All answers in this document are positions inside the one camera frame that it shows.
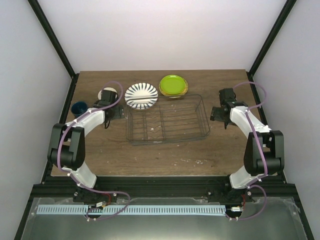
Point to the light blue slotted cable duct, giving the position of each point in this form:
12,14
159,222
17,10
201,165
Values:
197,210

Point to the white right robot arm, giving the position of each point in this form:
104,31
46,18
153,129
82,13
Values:
264,152

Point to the white and teal bowl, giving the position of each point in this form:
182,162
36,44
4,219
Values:
111,89

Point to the white blue striped plate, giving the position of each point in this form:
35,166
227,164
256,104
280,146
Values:
141,96

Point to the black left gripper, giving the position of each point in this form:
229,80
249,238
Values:
120,114

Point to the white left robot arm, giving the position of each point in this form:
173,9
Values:
67,147

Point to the dark blue mug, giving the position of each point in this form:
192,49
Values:
78,108

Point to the black wire dish rack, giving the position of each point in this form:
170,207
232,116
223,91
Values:
166,120

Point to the black aluminium frame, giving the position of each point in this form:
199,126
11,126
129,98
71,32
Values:
155,186

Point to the lime green plate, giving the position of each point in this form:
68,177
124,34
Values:
172,84

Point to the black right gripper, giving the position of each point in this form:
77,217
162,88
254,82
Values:
215,115

